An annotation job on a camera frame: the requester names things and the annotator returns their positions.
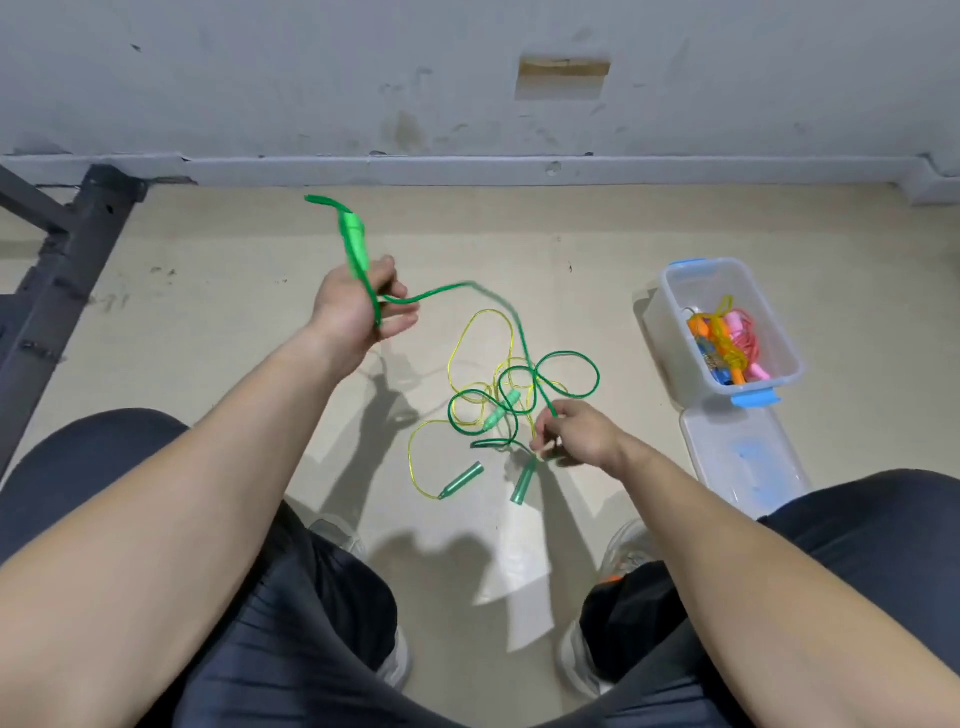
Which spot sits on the person's right hand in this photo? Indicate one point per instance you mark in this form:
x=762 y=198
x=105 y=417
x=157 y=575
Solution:
x=585 y=435

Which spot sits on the person's left hand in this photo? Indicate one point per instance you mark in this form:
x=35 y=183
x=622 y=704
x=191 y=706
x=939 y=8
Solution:
x=345 y=312

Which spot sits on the clear storage box blue latches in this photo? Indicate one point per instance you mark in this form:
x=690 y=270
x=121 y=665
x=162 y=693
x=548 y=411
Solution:
x=705 y=285

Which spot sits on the person's right forearm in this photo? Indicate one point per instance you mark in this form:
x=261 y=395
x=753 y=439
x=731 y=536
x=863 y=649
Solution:
x=795 y=600

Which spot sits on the person's left forearm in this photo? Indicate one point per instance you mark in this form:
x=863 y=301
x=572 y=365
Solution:
x=135 y=540

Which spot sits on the clear plastic box lid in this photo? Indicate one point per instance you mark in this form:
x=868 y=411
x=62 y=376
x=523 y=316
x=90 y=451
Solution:
x=743 y=458

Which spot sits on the grey right shoe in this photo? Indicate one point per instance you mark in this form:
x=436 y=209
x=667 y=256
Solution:
x=623 y=548

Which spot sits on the grey shoe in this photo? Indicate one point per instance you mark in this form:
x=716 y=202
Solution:
x=333 y=537
x=623 y=548

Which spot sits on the grey left shoe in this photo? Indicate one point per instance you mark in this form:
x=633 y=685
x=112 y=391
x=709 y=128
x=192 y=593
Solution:
x=333 y=537

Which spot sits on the black shorts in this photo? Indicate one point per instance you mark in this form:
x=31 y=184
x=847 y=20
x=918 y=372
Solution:
x=60 y=480

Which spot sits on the black metal rack frame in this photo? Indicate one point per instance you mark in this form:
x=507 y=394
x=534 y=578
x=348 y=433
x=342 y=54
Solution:
x=53 y=300

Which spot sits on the small wooden wall block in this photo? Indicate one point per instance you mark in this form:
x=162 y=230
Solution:
x=564 y=69

